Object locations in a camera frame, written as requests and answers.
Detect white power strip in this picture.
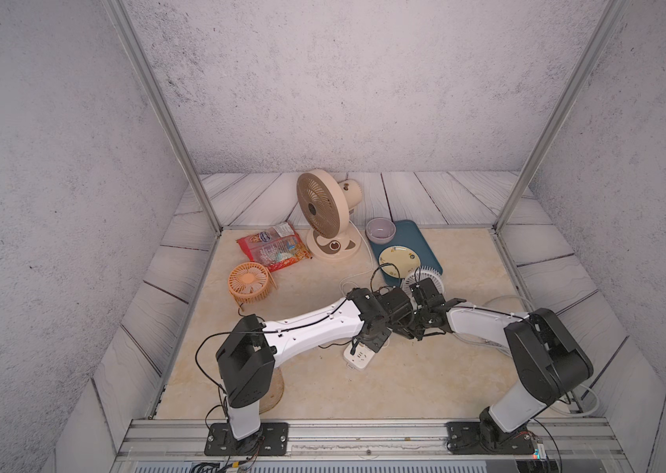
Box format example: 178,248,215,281
343,342,376,371

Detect white fan power cable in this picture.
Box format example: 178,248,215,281
340,220,378,297

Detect red snack bag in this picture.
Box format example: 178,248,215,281
236,222,313,272

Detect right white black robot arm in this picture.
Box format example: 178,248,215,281
407,279,594,453

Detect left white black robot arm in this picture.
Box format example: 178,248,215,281
216,288,413,441

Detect small white usb fan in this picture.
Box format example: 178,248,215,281
401,266,445,295

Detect beige desk fan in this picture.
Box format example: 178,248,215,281
297,169,363,262

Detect small orange usb fan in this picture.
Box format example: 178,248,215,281
228,262,277,305

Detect yellow plate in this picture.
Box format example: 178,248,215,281
378,246,421,279

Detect teal tray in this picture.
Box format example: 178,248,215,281
368,220,443,275

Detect purple bowl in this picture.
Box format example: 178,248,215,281
366,217,397,244

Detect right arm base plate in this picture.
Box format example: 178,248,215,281
445,421,537,455

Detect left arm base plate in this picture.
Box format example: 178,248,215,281
204,422,289,457

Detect aluminium front rail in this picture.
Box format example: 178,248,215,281
112,418,632,472

